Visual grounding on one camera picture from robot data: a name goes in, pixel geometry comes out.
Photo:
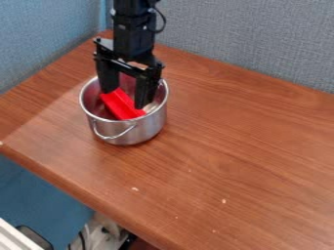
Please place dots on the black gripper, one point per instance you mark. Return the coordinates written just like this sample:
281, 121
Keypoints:
132, 45

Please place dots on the red block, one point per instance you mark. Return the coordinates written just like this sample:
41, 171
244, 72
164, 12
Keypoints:
121, 105

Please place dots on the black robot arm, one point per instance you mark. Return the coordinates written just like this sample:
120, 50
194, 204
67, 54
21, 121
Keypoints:
134, 8

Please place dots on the silver metal pot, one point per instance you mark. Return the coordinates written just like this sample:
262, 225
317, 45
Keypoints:
124, 132

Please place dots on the black floor object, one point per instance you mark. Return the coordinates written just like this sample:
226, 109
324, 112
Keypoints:
35, 237

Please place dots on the white plastic bag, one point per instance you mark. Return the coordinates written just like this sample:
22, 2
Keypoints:
101, 234

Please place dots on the white radiator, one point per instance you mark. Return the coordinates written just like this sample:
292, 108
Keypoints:
13, 240

